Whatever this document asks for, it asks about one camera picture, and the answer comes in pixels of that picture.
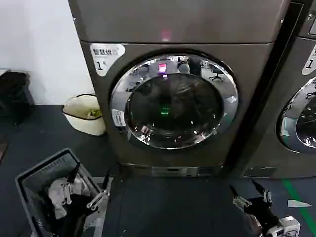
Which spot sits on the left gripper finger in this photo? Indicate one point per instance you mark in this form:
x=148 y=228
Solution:
x=100 y=196
x=67 y=191

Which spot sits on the white plastic bucket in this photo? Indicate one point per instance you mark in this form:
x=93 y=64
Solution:
x=81 y=123

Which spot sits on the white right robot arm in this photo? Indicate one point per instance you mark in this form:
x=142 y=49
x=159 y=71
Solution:
x=287 y=228

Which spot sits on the grey front-loading dryer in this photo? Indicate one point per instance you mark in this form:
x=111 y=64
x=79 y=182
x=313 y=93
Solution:
x=172 y=22

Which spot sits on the white floor arrow sticker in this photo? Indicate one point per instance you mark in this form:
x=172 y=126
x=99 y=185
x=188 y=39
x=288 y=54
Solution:
x=297 y=203

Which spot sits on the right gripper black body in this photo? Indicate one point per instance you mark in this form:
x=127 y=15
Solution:
x=263 y=212

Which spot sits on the green floor tape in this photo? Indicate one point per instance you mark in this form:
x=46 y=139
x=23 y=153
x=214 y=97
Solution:
x=300 y=205

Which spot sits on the pale grey garment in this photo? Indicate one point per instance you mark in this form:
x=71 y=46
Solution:
x=57 y=195

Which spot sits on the small white door sticker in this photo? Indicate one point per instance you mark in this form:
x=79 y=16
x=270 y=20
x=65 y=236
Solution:
x=119 y=119

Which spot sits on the yellow-green cloth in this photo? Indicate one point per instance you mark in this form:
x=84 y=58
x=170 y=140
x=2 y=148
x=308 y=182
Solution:
x=95 y=113

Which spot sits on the grey plastic laundry basket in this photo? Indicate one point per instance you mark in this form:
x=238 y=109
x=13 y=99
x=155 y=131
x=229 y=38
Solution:
x=32 y=172

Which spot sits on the round chrome glass dryer door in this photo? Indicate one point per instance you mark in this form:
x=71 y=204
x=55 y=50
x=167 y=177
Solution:
x=300 y=118
x=177 y=108

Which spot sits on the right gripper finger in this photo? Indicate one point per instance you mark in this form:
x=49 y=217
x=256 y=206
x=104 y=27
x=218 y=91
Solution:
x=240 y=201
x=266 y=195

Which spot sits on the white number label sticker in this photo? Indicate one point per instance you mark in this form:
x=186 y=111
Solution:
x=309 y=64
x=105 y=58

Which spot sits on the grey dryer with cut-off door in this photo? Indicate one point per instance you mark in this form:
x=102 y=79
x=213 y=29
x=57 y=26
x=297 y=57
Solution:
x=279 y=123

